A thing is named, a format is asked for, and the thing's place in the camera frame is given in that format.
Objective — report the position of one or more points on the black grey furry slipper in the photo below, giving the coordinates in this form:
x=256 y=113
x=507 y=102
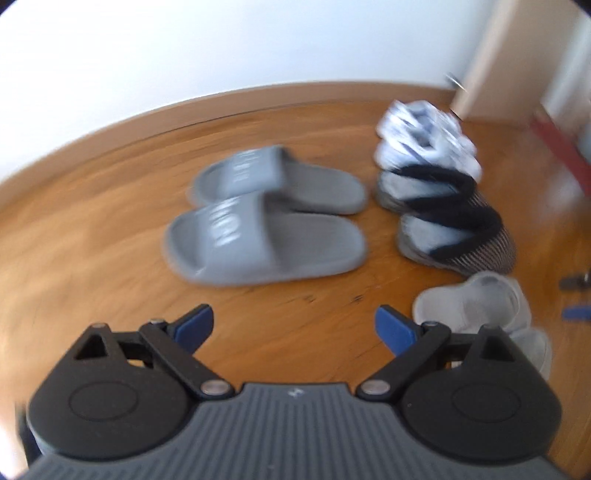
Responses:
x=415 y=184
x=461 y=235

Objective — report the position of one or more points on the red door threshold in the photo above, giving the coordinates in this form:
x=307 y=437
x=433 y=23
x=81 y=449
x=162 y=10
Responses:
x=561 y=147

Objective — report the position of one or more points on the white sneaker blue swoosh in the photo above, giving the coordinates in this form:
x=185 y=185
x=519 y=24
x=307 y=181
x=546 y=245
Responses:
x=415 y=117
x=434 y=154

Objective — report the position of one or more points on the white slipper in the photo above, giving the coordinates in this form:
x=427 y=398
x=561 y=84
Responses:
x=535 y=353
x=466 y=300

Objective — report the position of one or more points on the beige wooden door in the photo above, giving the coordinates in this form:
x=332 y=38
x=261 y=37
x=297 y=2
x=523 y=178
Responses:
x=517 y=50

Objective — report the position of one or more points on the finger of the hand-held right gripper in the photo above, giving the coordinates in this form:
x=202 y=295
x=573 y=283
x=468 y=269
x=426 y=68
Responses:
x=577 y=280
x=577 y=313

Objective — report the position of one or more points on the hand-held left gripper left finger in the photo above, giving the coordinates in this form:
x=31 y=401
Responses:
x=196 y=323

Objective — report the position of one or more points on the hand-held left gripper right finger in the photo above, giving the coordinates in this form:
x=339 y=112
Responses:
x=392 y=328

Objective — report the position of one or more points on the metal door stopper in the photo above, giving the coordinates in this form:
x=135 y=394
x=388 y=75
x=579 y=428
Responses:
x=456 y=82

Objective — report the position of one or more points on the grey slide sandal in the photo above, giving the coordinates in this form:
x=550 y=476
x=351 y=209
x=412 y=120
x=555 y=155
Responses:
x=258 y=177
x=240 y=240

